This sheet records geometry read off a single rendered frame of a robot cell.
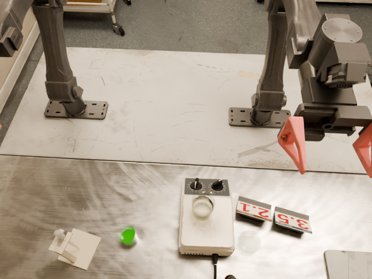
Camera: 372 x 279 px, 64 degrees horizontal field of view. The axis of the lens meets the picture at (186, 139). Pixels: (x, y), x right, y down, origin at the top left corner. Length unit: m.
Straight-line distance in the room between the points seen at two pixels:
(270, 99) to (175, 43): 1.83
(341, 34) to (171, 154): 0.58
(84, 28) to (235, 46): 1.31
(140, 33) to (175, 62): 1.62
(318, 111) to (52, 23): 0.68
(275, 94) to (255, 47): 1.80
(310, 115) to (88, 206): 0.62
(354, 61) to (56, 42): 0.71
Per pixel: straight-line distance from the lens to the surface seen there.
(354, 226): 0.93
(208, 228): 0.73
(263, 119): 0.95
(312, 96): 0.49
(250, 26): 2.85
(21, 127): 1.09
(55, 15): 0.88
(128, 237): 0.80
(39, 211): 0.92
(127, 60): 1.17
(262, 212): 0.83
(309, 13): 0.65
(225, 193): 0.79
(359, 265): 0.89
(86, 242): 0.84
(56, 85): 0.93
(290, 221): 0.84
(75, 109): 1.01
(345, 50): 0.47
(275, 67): 0.84
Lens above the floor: 1.68
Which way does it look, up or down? 58 degrees down
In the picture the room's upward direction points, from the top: straight up
